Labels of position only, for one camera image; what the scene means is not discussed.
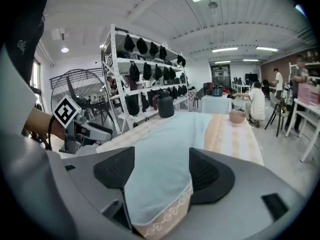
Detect dark jug with brown handle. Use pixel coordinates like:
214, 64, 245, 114
152, 90, 175, 119

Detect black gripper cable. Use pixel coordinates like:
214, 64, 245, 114
44, 115, 56, 152

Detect table with light blue cloth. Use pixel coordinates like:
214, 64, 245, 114
200, 94, 233, 115

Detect row of black bags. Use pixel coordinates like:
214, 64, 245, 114
123, 33, 188, 116

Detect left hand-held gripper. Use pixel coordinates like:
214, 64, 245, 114
51, 94, 114, 155

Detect white table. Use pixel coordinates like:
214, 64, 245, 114
284, 97, 320, 162

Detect black standing fan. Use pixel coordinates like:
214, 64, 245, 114
49, 68, 113, 136

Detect dark electric cooker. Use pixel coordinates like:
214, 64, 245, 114
211, 84, 223, 97

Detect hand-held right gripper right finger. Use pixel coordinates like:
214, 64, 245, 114
159, 147, 309, 240

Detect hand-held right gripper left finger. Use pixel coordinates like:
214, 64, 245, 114
61, 146, 137, 235

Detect white metal shelf rack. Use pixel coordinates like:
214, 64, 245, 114
101, 23, 191, 135

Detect wooden bowl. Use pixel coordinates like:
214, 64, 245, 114
228, 110, 247, 124

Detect light blue towel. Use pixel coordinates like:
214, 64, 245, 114
96, 112, 213, 227

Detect grey chair with black legs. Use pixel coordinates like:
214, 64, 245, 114
264, 91, 291, 137

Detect pink box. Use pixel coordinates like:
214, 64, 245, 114
297, 83, 320, 105

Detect person's left forearm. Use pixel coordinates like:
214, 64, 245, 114
22, 106, 67, 141

